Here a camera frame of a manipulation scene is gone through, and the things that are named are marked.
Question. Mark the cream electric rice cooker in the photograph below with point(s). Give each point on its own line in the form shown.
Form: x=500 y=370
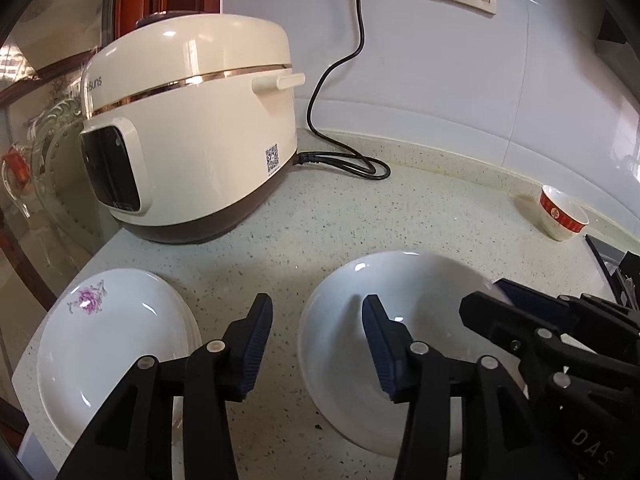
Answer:
x=200 y=135

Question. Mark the etched glass partition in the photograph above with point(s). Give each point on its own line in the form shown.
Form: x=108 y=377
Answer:
x=45 y=135

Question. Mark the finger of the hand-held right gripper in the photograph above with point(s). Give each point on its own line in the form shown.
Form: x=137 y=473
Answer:
x=500 y=317
x=525 y=296

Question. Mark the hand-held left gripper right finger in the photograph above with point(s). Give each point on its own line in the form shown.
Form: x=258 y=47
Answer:
x=380 y=355

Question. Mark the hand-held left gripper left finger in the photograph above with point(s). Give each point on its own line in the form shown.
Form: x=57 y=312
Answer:
x=255 y=350

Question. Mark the plain white ceramic bowl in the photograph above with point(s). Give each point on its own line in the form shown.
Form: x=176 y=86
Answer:
x=325 y=350

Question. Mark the large floral white plate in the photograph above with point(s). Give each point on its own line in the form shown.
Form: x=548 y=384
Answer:
x=110 y=350

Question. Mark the red patterned white bowl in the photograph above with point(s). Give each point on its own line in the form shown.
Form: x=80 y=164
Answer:
x=560 y=220

